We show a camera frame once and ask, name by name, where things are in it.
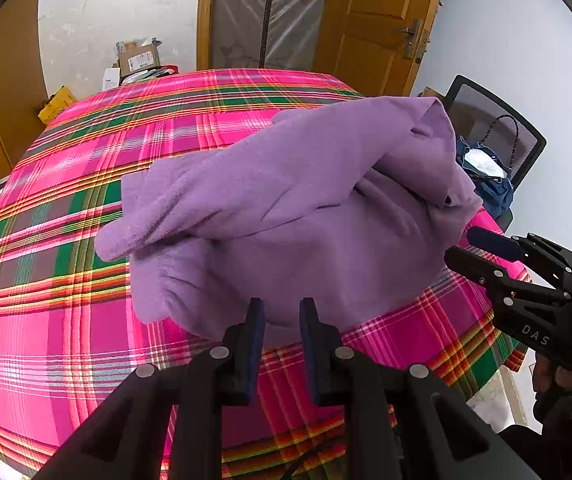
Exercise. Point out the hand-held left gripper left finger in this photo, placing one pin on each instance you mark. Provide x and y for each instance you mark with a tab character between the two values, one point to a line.
257	345

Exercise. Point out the pink plaid bed sheet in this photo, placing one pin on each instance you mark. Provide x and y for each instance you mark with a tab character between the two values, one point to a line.
66	310

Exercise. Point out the yellow box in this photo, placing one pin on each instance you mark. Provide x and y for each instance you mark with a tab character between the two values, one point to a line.
58	105

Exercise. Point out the brown cardboard box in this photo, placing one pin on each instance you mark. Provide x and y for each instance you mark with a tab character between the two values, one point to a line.
138	57

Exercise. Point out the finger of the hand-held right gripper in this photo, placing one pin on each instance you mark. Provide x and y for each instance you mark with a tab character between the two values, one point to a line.
493	243
480	270

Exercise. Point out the wooden wardrobe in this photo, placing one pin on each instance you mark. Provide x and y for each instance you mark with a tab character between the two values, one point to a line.
1	85

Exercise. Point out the clear plastic zip curtain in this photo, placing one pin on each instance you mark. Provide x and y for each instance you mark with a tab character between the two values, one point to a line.
276	10

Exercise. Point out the person's right hand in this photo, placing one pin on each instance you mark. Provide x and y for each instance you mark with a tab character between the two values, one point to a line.
548	382

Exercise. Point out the small white box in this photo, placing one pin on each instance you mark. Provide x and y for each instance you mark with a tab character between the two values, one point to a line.
111	79

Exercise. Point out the purple fleece garment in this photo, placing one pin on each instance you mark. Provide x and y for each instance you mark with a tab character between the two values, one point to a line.
291	210

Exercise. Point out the black mesh office chair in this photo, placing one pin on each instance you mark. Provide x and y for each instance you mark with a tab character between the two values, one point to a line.
530	150

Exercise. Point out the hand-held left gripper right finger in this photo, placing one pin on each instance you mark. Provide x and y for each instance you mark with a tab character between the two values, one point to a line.
308	345

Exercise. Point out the wooden door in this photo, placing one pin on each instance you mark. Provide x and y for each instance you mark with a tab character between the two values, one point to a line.
365	25

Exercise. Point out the wooden door frame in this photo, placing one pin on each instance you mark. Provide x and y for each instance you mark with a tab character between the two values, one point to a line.
206	10

